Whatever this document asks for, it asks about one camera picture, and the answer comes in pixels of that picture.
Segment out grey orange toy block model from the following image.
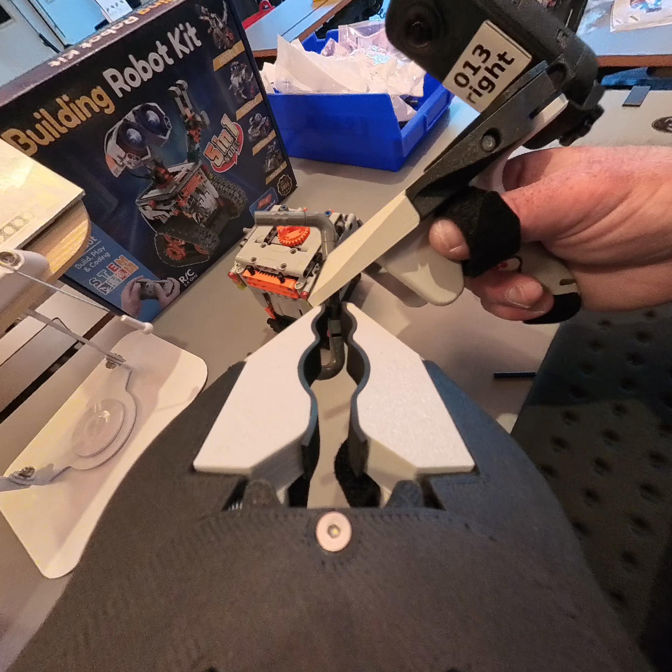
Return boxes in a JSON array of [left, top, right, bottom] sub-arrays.
[[228, 206, 368, 334]]

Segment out grey bent toy tube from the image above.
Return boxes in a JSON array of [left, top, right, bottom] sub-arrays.
[[255, 206, 348, 380]]

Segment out wood-edged side table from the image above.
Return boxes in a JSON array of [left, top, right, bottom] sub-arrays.
[[572, 0, 672, 69]]

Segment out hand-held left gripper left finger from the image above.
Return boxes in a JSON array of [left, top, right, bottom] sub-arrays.
[[192, 306, 323, 507]]

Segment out dark perforated pad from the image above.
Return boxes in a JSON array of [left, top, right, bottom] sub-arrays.
[[512, 310, 672, 672]]

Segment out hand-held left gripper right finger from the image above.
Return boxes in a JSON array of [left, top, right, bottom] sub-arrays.
[[344, 303, 477, 507]]

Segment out printed instruction sheet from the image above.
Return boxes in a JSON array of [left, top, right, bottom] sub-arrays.
[[610, 0, 672, 33]]

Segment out light wooden board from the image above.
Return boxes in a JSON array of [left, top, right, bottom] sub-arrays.
[[0, 205, 92, 337]]

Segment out person's right hand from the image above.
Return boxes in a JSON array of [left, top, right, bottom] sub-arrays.
[[428, 144, 672, 322]]

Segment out clear plastic holder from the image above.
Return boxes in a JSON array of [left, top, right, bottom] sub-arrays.
[[0, 357, 138, 491]]

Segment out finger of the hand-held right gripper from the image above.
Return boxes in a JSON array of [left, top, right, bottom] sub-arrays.
[[307, 188, 422, 308]]

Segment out white stand with flat base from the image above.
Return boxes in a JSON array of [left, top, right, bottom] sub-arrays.
[[0, 249, 208, 579]]

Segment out dark printed toy kit box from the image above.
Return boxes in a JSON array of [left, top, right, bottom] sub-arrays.
[[0, 0, 297, 322]]

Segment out clear plastic bags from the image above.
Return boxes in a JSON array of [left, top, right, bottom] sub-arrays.
[[261, 23, 426, 124]]

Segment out blue storage bin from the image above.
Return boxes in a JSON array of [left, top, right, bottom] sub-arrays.
[[267, 29, 455, 171]]

